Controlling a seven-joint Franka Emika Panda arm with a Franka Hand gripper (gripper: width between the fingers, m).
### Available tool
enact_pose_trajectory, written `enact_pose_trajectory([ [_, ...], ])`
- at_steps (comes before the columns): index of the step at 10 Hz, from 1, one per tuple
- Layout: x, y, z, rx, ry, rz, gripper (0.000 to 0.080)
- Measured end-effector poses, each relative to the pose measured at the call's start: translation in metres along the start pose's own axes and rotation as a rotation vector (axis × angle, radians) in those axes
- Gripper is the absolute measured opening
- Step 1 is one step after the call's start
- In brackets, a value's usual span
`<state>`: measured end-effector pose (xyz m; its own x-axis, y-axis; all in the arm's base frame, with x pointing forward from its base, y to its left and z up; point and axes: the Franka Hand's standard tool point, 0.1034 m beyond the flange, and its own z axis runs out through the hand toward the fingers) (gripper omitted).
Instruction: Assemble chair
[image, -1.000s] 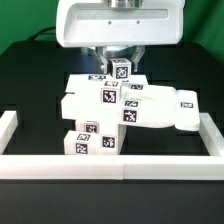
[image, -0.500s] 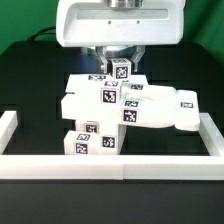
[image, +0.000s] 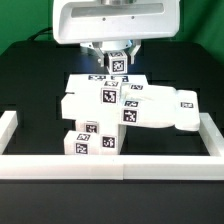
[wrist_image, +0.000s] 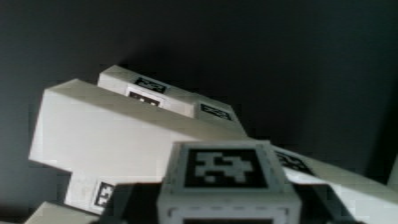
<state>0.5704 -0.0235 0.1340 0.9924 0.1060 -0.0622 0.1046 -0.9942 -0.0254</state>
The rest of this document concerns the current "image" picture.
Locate white fence rail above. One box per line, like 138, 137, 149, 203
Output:
0, 155, 224, 180
0, 111, 18, 155
199, 113, 224, 158

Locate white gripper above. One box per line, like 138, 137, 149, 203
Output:
53, 0, 180, 67

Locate white tagged cube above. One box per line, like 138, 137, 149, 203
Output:
101, 80, 121, 104
108, 51, 128, 74

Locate white chair back frame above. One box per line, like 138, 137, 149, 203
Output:
61, 74, 200, 131

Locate white left fence rail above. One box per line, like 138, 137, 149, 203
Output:
0, 111, 18, 155

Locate white front fence rail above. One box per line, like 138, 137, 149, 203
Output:
0, 155, 224, 180

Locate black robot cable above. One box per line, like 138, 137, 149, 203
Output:
27, 26, 56, 42

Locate white chair seat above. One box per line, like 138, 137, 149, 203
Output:
99, 122, 126, 155

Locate white right fence rail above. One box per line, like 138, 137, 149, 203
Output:
199, 113, 224, 158

